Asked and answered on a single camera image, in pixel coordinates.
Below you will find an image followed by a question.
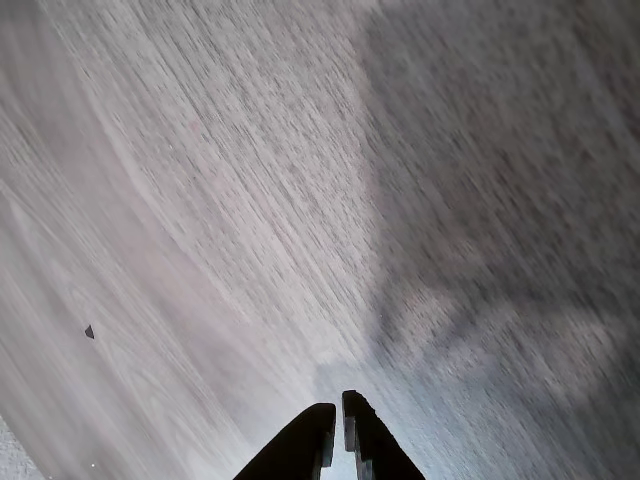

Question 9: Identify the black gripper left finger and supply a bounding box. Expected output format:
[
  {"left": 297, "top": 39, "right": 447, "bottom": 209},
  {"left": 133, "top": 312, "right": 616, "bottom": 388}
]
[{"left": 232, "top": 402, "right": 337, "bottom": 480}]

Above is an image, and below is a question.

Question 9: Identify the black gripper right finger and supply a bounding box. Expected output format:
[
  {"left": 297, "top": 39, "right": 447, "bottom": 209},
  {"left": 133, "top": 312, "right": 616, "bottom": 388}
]
[{"left": 341, "top": 390, "right": 426, "bottom": 480}]

